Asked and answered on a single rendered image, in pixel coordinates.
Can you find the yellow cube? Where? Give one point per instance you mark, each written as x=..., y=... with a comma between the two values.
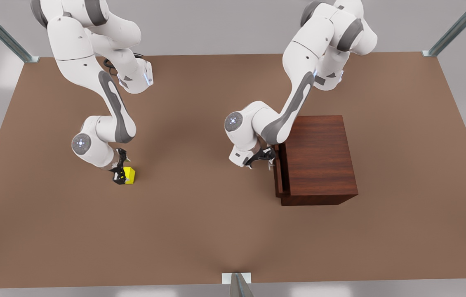
x=129, y=175

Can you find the dark wooden drawer cabinet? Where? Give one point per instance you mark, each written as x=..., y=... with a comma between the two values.
x=319, y=161

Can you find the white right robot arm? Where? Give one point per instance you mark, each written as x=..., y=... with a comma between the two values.
x=109, y=103

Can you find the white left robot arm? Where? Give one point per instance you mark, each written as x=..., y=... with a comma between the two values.
x=299, y=95

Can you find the silver frame post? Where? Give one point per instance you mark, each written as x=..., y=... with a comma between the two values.
x=239, y=286
x=2, y=33
x=455, y=29

